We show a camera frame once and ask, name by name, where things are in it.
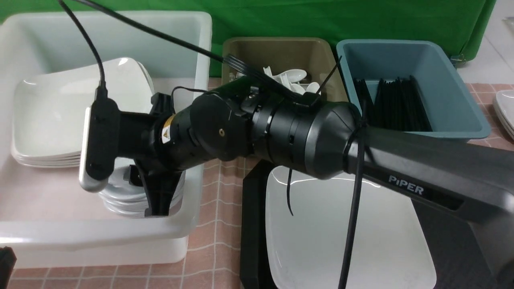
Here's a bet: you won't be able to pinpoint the green cloth backdrop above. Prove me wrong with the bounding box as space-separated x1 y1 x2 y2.
1 0 496 77

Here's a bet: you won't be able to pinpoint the black plastic serving tray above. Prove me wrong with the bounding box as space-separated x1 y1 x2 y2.
239 161 513 289

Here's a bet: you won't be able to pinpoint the white square rice plate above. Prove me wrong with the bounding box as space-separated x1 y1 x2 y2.
265 167 437 289

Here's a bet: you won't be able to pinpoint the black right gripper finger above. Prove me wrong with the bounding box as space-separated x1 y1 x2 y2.
128 160 183 217

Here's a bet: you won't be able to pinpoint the bundle of black chopsticks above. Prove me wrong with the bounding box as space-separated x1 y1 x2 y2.
353 75 433 132

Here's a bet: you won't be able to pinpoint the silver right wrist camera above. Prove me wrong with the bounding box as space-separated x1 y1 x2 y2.
79 98 120 193

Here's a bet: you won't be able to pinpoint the pile of white soup spoons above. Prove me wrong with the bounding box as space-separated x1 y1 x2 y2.
237 66 320 95

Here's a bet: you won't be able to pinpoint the stack of small white bowls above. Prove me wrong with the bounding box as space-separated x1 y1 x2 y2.
98 159 186 218

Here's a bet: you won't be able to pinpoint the black object bottom left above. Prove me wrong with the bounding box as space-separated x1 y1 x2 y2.
0 246 17 289

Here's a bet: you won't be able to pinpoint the white plates at right edge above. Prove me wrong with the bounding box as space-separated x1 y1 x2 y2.
493 90 514 139

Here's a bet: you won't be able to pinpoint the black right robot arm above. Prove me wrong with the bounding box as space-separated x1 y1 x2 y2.
115 78 513 288

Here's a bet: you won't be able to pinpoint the large white plastic tub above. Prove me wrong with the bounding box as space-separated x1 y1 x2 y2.
1 11 212 268

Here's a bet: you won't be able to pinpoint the olive plastic spoon bin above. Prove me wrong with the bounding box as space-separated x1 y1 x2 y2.
222 37 349 102

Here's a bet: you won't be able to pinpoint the stack of white square plates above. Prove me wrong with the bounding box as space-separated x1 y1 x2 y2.
11 57 155 168

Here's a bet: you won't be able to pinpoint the blue plastic chopstick bin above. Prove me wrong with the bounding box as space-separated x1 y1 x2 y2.
336 39 491 142

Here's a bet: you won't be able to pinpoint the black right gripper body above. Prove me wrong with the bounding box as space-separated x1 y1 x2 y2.
118 93 177 177

